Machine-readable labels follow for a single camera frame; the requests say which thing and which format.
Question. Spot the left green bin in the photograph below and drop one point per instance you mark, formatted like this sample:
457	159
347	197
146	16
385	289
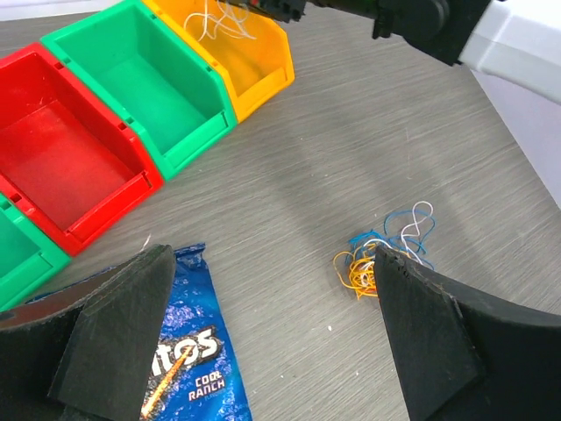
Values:
28	257

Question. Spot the red bin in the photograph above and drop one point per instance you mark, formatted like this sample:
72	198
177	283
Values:
68	162

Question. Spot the orange bin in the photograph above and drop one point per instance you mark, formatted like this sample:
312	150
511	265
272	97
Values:
251	53

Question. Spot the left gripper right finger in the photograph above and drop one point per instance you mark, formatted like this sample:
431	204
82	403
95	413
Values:
463	354

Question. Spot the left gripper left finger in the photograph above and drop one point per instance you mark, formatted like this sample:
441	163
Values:
85	352

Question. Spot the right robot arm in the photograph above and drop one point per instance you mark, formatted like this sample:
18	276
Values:
517	41

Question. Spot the green bin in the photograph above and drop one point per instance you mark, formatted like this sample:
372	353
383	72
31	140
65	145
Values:
168	94
28	257

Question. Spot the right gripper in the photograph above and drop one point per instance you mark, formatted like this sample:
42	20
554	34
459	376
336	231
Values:
284	11

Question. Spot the right green bin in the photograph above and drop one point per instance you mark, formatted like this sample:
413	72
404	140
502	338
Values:
168	94

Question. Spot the blue Doritos chip bag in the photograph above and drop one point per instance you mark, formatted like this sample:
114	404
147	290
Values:
194	374

